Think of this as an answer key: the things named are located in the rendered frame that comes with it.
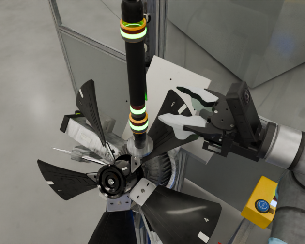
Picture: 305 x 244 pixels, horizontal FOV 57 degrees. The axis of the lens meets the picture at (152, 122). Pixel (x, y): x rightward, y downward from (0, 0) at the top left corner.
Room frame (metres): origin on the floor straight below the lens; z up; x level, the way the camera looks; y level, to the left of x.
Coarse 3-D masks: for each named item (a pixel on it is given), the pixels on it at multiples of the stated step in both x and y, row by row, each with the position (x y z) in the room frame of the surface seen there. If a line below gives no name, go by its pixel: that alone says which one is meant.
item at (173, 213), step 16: (160, 192) 0.42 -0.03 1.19; (176, 192) 0.42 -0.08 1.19; (144, 208) 0.36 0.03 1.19; (160, 208) 0.36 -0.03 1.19; (176, 208) 0.36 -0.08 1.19; (192, 208) 0.36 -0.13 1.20; (208, 208) 0.36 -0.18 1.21; (160, 224) 0.31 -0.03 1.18; (176, 224) 0.31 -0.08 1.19; (192, 224) 0.31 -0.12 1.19; (176, 240) 0.27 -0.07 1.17; (192, 240) 0.27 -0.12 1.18; (208, 240) 0.26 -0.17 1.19
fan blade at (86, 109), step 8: (88, 80) 0.72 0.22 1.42; (80, 88) 0.74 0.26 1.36; (88, 88) 0.70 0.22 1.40; (80, 96) 0.74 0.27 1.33; (88, 96) 0.69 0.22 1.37; (80, 104) 0.74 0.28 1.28; (88, 104) 0.68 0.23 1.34; (96, 104) 0.65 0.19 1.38; (88, 112) 0.68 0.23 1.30; (96, 112) 0.63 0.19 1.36; (88, 120) 0.70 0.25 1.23; (96, 120) 0.62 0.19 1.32; (96, 128) 0.62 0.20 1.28; (104, 136) 0.57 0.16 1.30; (104, 144) 0.57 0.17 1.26
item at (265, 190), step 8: (264, 176) 0.54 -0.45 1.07; (256, 184) 0.54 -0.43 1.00; (264, 184) 0.51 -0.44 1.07; (272, 184) 0.51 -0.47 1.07; (256, 192) 0.47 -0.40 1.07; (264, 192) 0.47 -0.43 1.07; (272, 192) 0.47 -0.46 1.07; (248, 200) 0.44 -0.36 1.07; (256, 200) 0.44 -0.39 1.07; (264, 200) 0.44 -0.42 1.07; (248, 208) 0.41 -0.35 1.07; (256, 208) 0.41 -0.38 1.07; (272, 208) 0.41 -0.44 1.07; (248, 216) 0.40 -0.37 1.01; (256, 216) 0.39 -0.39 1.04; (264, 216) 0.38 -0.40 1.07; (272, 216) 0.38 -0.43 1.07; (256, 224) 0.38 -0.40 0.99; (264, 224) 0.37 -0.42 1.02
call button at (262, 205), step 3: (258, 201) 0.43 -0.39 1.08; (261, 201) 0.43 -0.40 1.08; (264, 201) 0.43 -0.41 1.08; (258, 204) 0.42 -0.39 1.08; (261, 204) 0.42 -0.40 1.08; (264, 204) 0.42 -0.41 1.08; (267, 204) 0.42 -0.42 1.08; (258, 207) 0.41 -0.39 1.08; (261, 207) 0.41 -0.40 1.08; (264, 207) 0.41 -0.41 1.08; (267, 207) 0.41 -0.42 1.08; (261, 210) 0.40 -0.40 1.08; (264, 210) 0.40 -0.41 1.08
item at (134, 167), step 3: (132, 156) 0.54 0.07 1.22; (132, 159) 0.53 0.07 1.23; (138, 159) 0.50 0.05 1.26; (132, 162) 0.51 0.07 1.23; (138, 162) 0.49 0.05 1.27; (132, 165) 0.50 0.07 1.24; (135, 165) 0.49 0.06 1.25; (138, 165) 0.47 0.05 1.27; (132, 168) 0.48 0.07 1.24; (135, 168) 0.47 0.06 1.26; (132, 171) 0.47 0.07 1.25
